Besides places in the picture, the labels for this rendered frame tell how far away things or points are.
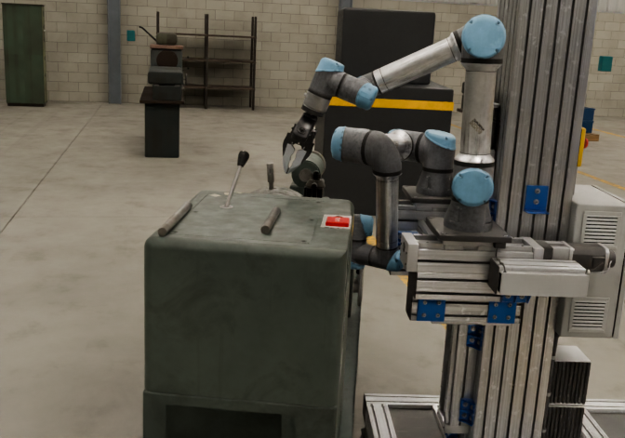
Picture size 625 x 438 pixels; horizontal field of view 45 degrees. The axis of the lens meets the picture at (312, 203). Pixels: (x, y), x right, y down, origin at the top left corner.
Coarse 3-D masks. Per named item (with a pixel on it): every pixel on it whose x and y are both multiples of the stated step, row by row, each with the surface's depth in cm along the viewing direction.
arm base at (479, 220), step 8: (456, 200) 232; (488, 200) 232; (448, 208) 235; (456, 208) 231; (464, 208) 230; (472, 208) 229; (480, 208) 230; (488, 208) 233; (448, 216) 234; (456, 216) 232; (464, 216) 230; (472, 216) 229; (480, 216) 229; (488, 216) 232; (448, 224) 233; (456, 224) 231; (464, 224) 229; (472, 224) 229; (480, 224) 229; (488, 224) 231
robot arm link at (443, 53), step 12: (456, 36) 221; (432, 48) 224; (444, 48) 222; (456, 48) 221; (396, 60) 229; (408, 60) 226; (420, 60) 224; (432, 60) 224; (444, 60) 223; (456, 60) 225; (372, 72) 230; (384, 72) 228; (396, 72) 226; (408, 72) 226; (420, 72) 226; (372, 84) 229; (384, 84) 228; (396, 84) 228
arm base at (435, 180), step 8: (424, 168) 280; (424, 176) 280; (432, 176) 278; (440, 176) 277; (448, 176) 278; (424, 184) 280; (432, 184) 278; (440, 184) 277; (448, 184) 278; (424, 192) 279; (432, 192) 277; (440, 192) 277; (448, 192) 278
